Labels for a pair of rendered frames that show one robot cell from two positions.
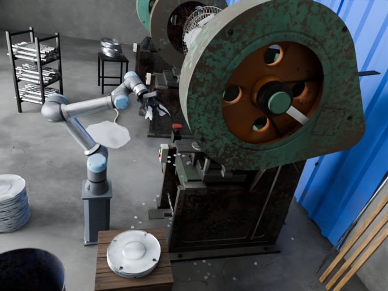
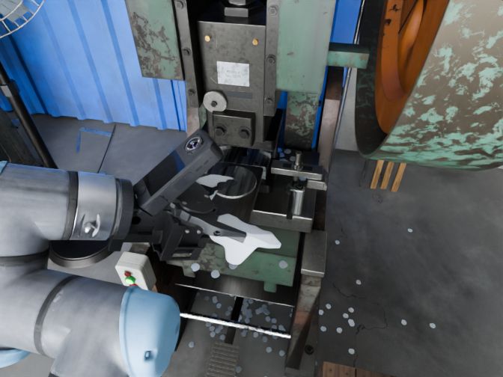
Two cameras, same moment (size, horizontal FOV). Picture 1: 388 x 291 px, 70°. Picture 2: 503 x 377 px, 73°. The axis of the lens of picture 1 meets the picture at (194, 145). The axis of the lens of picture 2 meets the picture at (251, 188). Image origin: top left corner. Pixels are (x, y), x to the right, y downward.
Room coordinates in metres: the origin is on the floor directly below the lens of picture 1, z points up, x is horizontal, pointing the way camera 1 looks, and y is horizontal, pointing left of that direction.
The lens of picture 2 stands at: (1.27, 0.51, 1.40)
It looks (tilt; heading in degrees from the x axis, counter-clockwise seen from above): 44 degrees down; 300
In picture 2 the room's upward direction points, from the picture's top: straight up
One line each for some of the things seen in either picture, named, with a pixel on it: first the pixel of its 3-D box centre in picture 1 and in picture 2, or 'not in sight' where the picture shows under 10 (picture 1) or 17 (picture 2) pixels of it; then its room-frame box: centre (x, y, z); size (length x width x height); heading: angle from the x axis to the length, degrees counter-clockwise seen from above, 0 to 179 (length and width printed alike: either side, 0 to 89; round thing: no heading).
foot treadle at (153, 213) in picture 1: (185, 214); (239, 302); (1.65, -0.04, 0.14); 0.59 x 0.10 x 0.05; 109
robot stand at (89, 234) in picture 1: (97, 212); not in sight; (1.40, 0.58, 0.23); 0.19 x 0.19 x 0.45; 22
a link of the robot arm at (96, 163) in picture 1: (97, 167); not in sight; (1.41, 0.58, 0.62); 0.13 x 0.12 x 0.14; 18
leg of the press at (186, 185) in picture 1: (238, 208); (322, 209); (1.48, -0.39, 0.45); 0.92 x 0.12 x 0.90; 109
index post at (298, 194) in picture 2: (206, 164); (298, 198); (1.48, -0.10, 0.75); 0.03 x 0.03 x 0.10; 19
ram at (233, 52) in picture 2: not in sight; (238, 76); (1.68, -0.13, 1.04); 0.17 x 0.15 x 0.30; 109
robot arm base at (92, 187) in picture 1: (97, 182); not in sight; (1.40, 0.58, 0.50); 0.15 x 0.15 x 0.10
